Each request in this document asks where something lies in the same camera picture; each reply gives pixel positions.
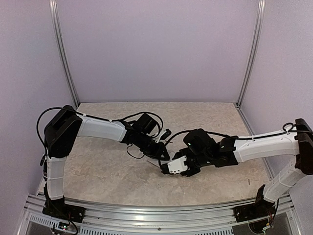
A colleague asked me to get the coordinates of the right aluminium frame post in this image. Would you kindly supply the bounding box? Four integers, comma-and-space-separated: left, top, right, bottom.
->
236, 0, 266, 109

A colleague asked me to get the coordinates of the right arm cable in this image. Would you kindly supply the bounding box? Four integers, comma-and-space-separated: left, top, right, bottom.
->
158, 122, 313, 169

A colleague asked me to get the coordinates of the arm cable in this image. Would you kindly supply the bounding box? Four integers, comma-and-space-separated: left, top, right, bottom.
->
158, 122, 313, 169
36, 107, 164, 167

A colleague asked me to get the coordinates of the white paper box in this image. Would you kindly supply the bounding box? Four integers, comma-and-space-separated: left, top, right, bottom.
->
148, 159, 161, 170

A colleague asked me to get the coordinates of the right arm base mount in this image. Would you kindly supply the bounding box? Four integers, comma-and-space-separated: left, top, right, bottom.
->
233, 203, 275, 223

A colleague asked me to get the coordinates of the left aluminium frame post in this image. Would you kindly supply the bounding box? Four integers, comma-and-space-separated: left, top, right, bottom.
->
48, 0, 80, 108

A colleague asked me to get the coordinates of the aluminium frame post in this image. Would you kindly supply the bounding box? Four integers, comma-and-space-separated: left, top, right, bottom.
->
236, 0, 266, 109
48, 0, 80, 108

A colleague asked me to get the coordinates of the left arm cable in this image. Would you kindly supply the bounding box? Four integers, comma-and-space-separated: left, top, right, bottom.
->
36, 107, 164, 167

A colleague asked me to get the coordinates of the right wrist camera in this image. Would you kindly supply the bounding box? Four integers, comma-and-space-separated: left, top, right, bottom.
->
160, 156, 188, 174

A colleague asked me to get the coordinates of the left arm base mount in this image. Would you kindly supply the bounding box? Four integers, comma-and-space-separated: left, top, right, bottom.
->
43, 204, 86, 223

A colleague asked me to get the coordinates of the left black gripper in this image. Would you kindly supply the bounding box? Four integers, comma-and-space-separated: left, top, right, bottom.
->
136, 133, 170, 161

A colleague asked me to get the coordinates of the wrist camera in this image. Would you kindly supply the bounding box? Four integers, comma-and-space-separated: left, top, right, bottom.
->
160, 156, 188, 174
156, 128, 172, 142

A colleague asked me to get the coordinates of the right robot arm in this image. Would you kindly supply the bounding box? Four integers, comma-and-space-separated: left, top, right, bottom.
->
167, 118, 313, 217

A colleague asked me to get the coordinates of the front aluminium rail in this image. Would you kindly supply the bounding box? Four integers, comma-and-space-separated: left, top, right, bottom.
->
15, 194, 304, 235

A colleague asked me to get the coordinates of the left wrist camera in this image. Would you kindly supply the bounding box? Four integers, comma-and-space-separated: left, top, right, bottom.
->
156, 128, 172, 142

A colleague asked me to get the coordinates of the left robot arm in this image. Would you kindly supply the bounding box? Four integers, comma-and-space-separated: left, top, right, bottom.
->
41, 105, 170, 218

